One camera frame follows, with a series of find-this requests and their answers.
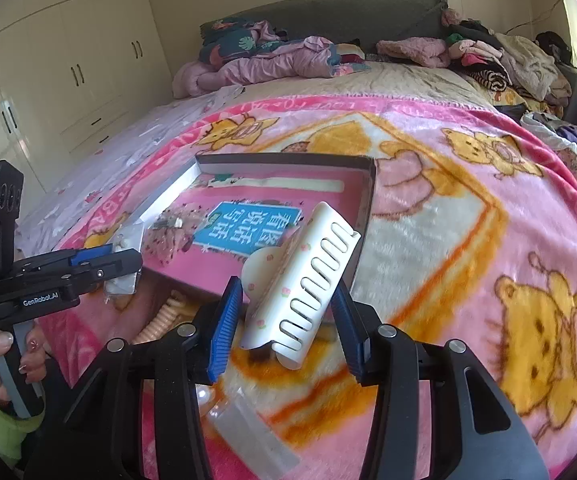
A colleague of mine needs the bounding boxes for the beige bedspread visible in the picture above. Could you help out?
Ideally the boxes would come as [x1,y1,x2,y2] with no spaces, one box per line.
[329,62,499,111]

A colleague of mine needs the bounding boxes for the pink printed blanket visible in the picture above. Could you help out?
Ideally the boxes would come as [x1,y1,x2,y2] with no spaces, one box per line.
[16,92,577,480]

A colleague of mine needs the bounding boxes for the small clear jewelry bag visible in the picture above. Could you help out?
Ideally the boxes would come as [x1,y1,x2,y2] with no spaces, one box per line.
[102,217,145,297]

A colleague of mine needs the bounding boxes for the dark floral pillow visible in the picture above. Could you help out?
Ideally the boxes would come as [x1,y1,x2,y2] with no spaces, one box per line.
[199,17,289,63]

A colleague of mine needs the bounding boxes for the grey headboard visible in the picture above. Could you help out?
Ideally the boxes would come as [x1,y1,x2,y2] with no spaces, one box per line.
[199,0,447,61]

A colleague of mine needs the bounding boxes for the white hair claw clip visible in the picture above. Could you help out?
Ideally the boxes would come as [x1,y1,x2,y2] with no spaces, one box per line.
[240,201,362,371]

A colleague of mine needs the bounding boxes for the beige spiral hair tie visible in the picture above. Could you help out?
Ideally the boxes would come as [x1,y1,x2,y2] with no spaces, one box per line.
[132,290,194,346]

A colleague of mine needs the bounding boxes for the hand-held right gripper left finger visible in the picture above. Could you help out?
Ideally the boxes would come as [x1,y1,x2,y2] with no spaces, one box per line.
[23,276,244,480]

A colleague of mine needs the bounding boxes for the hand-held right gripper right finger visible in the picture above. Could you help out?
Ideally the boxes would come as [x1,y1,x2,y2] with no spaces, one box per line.
[329,285,552,480]

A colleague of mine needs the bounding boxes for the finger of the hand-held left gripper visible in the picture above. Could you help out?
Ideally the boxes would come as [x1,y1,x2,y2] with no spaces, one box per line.
[71,249,143,302]
[16,244,114,273]

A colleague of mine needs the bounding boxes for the white plastic bag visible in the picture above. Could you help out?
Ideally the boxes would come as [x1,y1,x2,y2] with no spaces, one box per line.
[519,110,577,166]

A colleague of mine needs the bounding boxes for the pile of clothes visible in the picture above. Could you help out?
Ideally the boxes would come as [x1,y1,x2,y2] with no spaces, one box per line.
[441,7,577,118]

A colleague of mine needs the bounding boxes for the pink fuzzy garment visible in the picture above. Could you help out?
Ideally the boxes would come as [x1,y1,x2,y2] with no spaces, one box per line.
[376,37,452,68]

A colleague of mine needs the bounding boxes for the dark cardboard box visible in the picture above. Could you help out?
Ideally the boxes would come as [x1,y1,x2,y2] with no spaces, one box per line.
[136,152,379,311]

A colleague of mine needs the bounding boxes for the clear plastic packet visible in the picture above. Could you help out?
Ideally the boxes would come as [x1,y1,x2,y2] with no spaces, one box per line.
[196,384,302,468]

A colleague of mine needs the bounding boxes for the pale floral bedsheet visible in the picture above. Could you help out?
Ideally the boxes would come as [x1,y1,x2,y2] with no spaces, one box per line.
[16,85,244,231]

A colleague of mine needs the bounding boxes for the pink quilt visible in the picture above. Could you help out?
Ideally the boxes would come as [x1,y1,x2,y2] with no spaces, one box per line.
[172,35,369,100]

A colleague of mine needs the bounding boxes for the cream wardrobe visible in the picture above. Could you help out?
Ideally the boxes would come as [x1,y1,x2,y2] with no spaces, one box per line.
[0,0,174,196]

